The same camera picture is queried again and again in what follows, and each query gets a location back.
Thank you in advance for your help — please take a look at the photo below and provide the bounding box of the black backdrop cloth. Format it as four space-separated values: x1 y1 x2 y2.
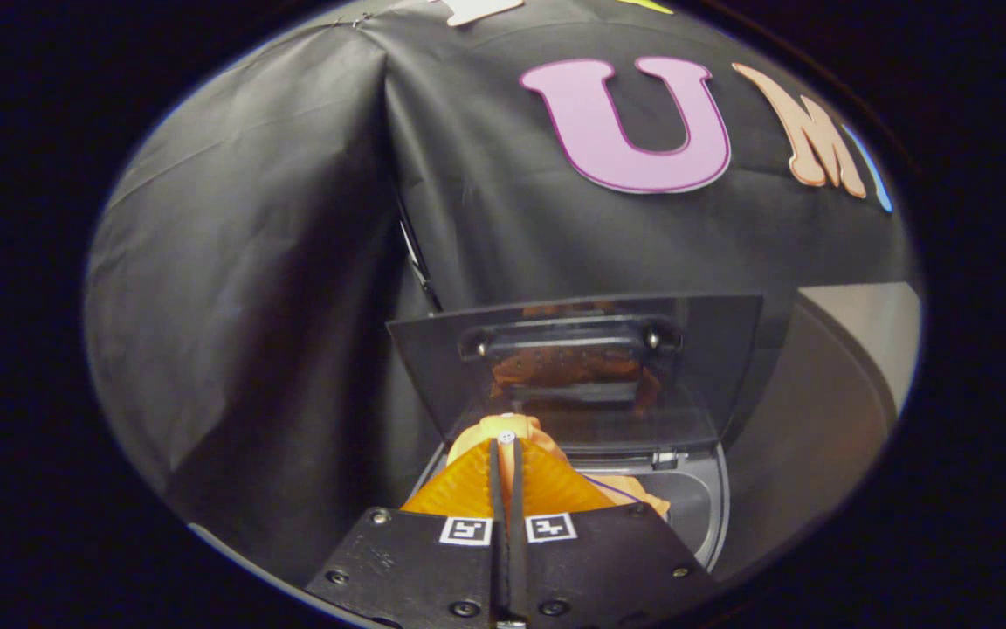
84 0 919 588

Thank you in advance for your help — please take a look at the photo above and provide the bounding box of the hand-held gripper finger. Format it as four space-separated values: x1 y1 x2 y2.
305 437 509 629
507 437 719 629

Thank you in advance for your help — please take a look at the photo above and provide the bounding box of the grey and cream cabinet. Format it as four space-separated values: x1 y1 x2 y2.
713 281 921 583

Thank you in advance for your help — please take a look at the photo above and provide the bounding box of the orange garment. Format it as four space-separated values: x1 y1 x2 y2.
446 412 671 519

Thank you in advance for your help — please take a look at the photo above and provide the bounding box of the backdrop stand pole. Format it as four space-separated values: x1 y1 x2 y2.
393 197 444 316

